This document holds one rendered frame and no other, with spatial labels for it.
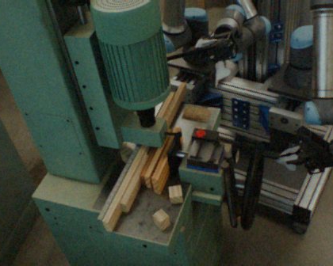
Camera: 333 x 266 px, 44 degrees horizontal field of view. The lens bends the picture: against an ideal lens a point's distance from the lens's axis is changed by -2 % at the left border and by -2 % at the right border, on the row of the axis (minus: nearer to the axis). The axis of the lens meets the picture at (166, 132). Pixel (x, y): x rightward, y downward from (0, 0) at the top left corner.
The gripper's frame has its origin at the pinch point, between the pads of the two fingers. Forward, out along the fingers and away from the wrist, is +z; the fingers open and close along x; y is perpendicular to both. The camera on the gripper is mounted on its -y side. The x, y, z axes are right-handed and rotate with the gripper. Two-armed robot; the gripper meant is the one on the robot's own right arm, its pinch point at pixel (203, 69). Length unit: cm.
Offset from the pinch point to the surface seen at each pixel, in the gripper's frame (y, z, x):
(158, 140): -16.4, 15.8, 13.2
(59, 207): -56, 34, 24
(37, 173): -158, -31, 70
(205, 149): -1.9, 16.2, 18.2
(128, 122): -25.8, 13.3, 6.3
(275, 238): -14, -22, 119
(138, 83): -8.9, 20.0, -11.1
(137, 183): -21.9, 28.6, 18.7
